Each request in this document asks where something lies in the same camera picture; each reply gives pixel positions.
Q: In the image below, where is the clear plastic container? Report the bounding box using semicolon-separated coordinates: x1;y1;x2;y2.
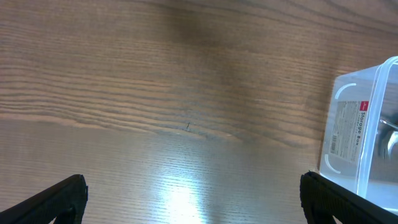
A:
319;57;397;214

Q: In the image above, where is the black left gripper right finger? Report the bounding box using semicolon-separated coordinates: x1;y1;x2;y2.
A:
300;172;397;224

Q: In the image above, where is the screwdriver yellow collar black handle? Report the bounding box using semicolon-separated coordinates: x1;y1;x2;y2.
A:
380;119;398;130

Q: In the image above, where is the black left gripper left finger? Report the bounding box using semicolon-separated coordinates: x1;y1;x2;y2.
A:
1;174;88;224

